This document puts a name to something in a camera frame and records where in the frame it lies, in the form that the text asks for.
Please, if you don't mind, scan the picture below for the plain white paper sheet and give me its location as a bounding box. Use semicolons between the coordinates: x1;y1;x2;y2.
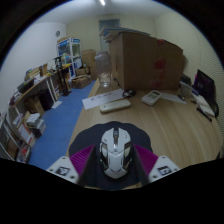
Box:
159;92;188;105

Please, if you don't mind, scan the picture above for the white paper sheet with print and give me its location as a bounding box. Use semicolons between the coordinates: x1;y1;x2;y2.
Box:
81;87;125;111

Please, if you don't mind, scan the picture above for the black floor stand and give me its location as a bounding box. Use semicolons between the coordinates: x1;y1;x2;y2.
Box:
53;55;73;98

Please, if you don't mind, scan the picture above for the large brown cardboard box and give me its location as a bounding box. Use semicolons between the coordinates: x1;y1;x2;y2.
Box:
108;31;185;92

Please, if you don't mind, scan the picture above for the cluttered low shelf unit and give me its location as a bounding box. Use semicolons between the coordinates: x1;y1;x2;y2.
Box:
0;106;48;165

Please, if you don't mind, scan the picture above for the cardboard box on floor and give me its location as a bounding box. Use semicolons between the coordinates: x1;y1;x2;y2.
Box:
71;75;92;90

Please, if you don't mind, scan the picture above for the dark navy mouse pad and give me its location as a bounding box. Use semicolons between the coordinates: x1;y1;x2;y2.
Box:
68;120;154;191

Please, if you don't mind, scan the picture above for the white and black computer mouse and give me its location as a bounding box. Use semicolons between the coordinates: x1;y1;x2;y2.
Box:
99;127;134;180

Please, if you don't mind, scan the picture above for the black marker pen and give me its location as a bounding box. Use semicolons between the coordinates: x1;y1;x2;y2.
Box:
195;105;214;123

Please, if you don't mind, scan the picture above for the clear glass jar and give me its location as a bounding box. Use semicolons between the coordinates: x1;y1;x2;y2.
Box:
94;50;113;89

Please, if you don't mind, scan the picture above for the long white remote control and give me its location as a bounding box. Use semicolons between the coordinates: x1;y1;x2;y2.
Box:
99;98;132;114

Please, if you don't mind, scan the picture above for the white remote with display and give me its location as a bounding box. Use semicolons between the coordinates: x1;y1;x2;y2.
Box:
140;89;162;107

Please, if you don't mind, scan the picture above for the small black coiled cable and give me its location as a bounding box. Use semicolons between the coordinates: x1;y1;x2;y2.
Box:
121;88;137;100

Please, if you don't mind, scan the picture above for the black monitor screen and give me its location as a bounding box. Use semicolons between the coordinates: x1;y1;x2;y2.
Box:
193;68;217;101

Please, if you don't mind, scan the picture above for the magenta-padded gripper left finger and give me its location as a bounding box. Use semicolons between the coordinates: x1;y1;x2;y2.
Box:
45;144;96;186

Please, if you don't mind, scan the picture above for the black office chair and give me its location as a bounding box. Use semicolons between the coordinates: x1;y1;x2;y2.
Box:
213;99;221;119

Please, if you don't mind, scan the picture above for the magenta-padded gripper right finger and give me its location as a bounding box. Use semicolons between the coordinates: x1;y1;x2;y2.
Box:
133;143;181;186

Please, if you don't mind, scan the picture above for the blue and white display cabinet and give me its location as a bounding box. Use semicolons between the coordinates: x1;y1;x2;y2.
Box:
56;37;83;79

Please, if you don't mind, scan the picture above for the grey door window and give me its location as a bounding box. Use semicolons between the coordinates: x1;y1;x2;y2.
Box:
98;18;121;52

